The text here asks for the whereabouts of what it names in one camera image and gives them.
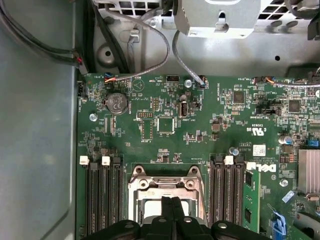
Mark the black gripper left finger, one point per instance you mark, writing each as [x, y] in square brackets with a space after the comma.
[165, 207]

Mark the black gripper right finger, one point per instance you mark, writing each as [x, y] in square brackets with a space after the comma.
[178, 210]

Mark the metal locking lever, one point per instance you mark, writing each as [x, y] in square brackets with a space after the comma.
[204, 202]

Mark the CPU socket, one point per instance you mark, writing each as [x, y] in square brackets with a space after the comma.
[136, 178]

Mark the blue expansion slot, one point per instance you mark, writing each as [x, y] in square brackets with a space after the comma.
[278, 222]

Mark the green motherboard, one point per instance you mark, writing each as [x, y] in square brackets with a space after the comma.
[200, 140]

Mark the green RAM stick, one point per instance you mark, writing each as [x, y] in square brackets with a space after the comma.
[251, 200]

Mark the silver internal USB port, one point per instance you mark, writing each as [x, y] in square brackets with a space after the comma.
[183, 109]

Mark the silver coin battery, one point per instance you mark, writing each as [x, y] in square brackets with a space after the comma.
[115, 103]

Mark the metal chipset heatsink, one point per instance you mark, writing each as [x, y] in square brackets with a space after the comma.
[310, 170]

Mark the black PC case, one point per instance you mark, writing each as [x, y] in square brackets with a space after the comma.
[37, 137]

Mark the silver metal drive cage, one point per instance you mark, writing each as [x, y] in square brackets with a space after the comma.
[220, 15]

